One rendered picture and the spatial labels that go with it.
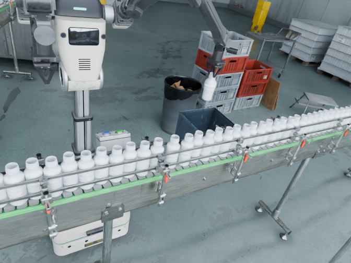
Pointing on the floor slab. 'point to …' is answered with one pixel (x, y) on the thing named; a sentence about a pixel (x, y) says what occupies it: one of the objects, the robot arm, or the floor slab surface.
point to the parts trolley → (272, 47)
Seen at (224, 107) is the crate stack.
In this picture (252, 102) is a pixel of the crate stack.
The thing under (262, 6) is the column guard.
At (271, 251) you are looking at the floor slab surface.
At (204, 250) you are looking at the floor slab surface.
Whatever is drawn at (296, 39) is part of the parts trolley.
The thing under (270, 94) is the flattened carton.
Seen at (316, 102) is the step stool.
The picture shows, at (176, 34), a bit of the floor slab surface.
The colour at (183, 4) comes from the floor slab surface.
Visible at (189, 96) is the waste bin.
